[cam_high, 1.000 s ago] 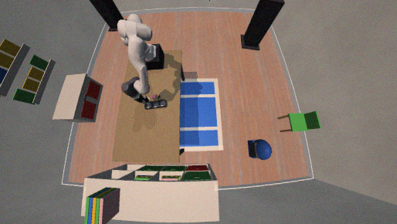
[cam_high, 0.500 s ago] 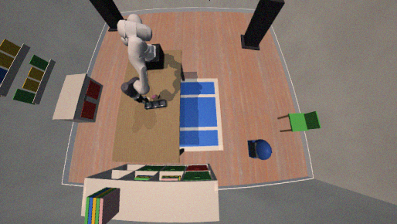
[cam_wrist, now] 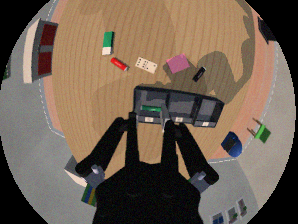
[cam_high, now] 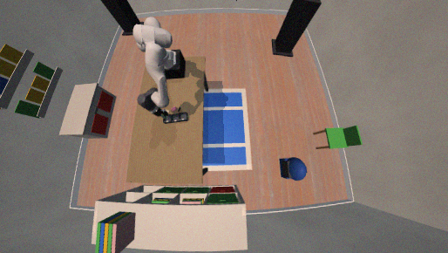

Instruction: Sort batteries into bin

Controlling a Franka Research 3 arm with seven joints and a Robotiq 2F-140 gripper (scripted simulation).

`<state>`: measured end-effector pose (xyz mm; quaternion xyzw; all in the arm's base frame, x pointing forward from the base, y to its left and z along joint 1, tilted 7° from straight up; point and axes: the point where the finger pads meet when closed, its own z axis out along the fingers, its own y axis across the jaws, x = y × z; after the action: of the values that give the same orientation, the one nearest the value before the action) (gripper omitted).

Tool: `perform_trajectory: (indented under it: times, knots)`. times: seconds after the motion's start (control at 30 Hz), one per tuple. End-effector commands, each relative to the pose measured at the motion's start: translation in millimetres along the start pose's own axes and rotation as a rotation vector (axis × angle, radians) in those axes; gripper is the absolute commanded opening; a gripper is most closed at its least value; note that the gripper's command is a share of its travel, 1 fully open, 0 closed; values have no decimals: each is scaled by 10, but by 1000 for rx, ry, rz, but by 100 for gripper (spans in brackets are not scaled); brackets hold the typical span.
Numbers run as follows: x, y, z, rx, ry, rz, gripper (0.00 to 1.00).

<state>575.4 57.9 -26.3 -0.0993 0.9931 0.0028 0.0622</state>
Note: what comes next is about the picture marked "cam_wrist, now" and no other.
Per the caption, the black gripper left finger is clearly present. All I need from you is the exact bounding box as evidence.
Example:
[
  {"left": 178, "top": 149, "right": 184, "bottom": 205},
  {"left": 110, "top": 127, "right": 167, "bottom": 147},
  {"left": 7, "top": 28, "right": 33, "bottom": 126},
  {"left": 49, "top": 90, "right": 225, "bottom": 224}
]
[{"left": 75, "top": 100, "right": 142, "bottom": 197}]

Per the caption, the white domino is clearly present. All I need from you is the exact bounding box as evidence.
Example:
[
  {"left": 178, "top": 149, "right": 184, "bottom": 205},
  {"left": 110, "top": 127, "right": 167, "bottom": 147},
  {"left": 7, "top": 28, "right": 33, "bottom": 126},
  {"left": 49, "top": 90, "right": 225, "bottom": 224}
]
[{"left": 135, "top": 57, "right": 157, "bottom": 74}]

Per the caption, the dark grey rack of bins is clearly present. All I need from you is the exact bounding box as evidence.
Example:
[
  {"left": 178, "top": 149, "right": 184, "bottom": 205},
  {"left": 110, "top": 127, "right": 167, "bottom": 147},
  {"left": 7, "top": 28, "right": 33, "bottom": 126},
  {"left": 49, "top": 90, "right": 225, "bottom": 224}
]
[{"left": 133, "top": 86, "right": 225, "bottom": 128}]

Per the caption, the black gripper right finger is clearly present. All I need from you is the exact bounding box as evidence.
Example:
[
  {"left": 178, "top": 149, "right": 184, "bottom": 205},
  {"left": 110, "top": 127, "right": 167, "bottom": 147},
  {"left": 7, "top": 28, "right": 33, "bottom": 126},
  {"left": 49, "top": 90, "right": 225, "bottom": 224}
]
[{"left": 160, "top": 103, "right": 219, "bottom": 198}]

